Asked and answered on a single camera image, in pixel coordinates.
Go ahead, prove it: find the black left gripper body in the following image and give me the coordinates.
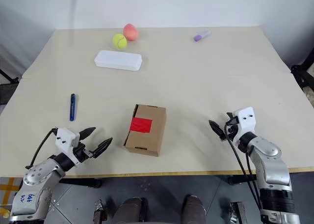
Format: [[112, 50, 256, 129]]
[[73, 141, 97, 164]]

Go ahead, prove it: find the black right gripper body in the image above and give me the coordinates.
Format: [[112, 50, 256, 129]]
[[222, 117, 240, 142]]

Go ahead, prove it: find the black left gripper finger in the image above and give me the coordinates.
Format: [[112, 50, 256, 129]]
[[92, 137, 113, 159], [78, 127, 97, 141]]

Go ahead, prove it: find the brown cardboard box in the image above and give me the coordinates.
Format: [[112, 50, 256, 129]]
[[123, 104, 167, 157]]

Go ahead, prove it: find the blue pen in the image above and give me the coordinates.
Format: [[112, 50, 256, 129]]
[[69, 93, 77, 122]]

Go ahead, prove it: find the black table underframe bar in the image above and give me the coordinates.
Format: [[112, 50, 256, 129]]
[[227, 174, 257, 185], [58, 177, 103, 188]]

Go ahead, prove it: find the red tape patch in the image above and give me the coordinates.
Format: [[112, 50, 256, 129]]
[[129, 116, 153, 134]]

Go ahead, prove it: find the dark brown rounded shape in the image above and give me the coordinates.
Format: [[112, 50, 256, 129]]
[[183, 194, 207, 224], [114, 196, 148, 224]]

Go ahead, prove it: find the white plastic lidded case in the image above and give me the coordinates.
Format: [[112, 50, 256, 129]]
[[94, 50, 144, 72]]

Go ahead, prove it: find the purple marker pen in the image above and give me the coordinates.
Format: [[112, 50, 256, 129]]
[[193, 29, 212, 42]]

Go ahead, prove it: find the black metal stand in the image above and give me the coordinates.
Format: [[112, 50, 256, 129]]
[[0, 68, 20, 85], [290, 41, 314, 92]]

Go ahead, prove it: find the yellow-green tennis ball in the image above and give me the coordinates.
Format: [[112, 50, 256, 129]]
[[112, 33, 128, 50]]

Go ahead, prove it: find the pink peach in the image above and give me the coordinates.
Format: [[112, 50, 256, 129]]
[[123, 23, 139, 42]]

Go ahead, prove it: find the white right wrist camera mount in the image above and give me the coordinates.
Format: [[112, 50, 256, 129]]
[[232, 106, 257, 146]]

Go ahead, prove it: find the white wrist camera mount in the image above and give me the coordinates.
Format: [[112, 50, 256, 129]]
[[232, 106, 257, 146], [54, 127, 81, 166]]

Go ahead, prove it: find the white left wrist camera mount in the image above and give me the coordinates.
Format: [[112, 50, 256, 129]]
[[54, 127, 81, 166]]

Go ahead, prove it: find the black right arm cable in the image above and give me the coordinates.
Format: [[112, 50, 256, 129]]
[[223, 123, 262, 210]]

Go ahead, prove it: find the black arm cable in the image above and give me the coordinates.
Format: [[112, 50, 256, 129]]
[[223, 123, 262, 210], [25, 127, 59, 170]]

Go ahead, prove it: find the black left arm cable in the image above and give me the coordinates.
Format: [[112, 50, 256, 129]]
[[25, 127, 59, 170]]

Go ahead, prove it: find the grey metal bracket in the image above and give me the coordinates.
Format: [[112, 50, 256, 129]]
[[94, 199, 108, 224], [228, 201, 247, 224]]

